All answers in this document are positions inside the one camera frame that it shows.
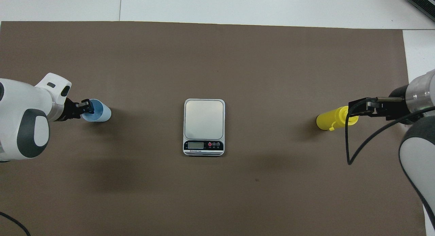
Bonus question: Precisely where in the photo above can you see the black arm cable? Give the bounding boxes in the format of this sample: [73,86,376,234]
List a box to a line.
[0,212,31,236]
[345,107,435,165]

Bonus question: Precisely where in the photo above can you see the brown paper table mat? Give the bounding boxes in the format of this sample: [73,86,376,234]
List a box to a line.
[0,21,427,236]

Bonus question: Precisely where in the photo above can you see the grey ribbed metal device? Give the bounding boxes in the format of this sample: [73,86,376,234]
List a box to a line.
[407,0,435,13]

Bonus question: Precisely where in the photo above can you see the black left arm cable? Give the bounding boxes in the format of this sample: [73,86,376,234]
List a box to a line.
[0,212,31,236]

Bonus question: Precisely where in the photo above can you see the yellow squeeze bottle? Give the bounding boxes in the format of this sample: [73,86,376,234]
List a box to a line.
[316,106,359,131]

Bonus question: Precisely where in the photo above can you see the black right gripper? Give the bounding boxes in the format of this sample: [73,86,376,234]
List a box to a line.
[348,85,423,124]

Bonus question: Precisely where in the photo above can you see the light blue plastic cup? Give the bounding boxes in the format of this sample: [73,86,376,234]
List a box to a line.
[82,99,112,123]

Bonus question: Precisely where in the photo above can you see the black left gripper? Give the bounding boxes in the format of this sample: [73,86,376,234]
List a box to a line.
[54,98,95,122]

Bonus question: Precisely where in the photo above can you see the silver digital kitchen scale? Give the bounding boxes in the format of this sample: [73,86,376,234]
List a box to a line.
[183,99,225,156]

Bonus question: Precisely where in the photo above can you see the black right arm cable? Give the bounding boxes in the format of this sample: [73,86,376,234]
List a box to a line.
[345,107,435,165]

